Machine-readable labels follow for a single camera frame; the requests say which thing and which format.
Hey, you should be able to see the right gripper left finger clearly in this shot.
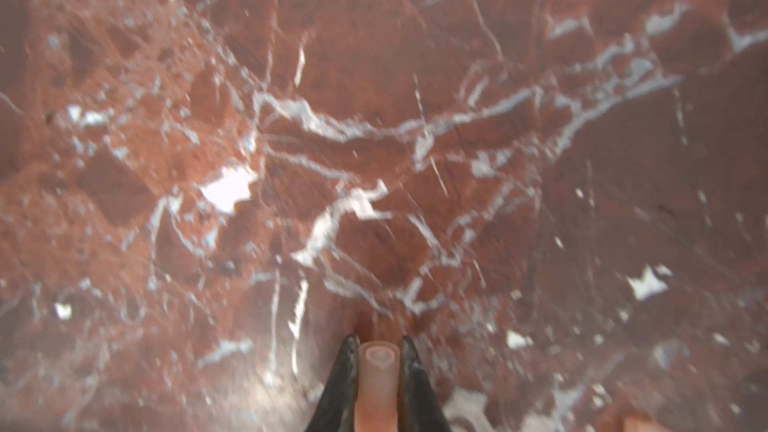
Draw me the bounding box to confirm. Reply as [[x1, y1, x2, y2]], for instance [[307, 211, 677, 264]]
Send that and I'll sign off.
[[305, 335, 360, 432]]

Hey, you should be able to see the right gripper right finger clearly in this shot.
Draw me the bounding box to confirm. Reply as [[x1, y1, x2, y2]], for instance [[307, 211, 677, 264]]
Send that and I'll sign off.
[[398, 336, 451, 432]]

